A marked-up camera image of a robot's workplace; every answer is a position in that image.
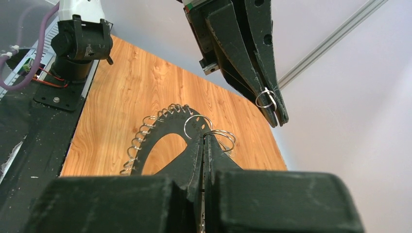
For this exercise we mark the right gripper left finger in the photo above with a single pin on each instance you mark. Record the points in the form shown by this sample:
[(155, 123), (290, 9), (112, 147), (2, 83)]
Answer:
[(119, 204)]

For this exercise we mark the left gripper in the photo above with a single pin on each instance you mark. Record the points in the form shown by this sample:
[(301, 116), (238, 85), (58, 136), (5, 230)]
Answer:
[(237, 40)]

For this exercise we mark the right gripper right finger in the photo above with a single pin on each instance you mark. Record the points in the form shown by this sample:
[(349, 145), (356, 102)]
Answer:
[(270, 201)]

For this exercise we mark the small silver keyring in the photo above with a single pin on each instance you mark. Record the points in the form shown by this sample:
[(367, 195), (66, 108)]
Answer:
[(266, 99)]

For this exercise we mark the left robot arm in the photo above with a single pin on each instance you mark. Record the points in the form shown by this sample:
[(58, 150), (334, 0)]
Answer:
[(84, 34)]

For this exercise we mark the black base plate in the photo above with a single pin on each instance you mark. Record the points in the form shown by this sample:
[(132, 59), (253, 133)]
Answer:
[(34, 142)]

